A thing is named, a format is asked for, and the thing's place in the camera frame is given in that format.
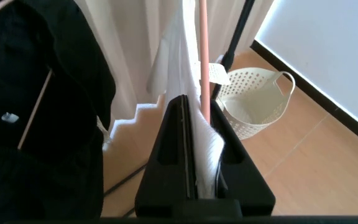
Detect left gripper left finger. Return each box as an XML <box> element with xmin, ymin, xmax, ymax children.
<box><xmin>134</xmin><ymin>94</ymin><xmax>198</xmax><ymax>218</ymax></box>

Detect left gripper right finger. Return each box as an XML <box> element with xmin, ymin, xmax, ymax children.
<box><xmin>209</xmin><ymin>99</ymin><xmax>277</xmax><ymax>218</ymax></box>

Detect white printed garment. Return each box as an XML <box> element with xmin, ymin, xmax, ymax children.
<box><xmin>146</xmin><ymin>0</ymin><xmax>231</xmax><ymax>200</ymax></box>

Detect pink clothes hanger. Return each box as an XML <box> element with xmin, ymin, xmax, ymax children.
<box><xmin>198</xmin><ymin>0</ymin><xmax>212</xmax><ymax>124</ymax></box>
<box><xmin>0</xmin><ymin>0</ymin><xmax>54</xmax><ymax>151</ymax></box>

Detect black shorts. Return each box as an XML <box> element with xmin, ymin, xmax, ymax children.
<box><xmin>0</xmin><ymin>0</ymin><xmax>117</xmax><ymax>220</ymax></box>

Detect white laundry basket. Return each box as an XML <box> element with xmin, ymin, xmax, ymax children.
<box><xmin>215</xmin><ymin>67</ymin><xmax>296</xmax><ymax>141</ymax></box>

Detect beige curtain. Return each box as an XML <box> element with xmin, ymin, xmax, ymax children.
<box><xmin>73</xmin><ymin>0</ymin><xmax>275</xmax><ymax>125</ymax></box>

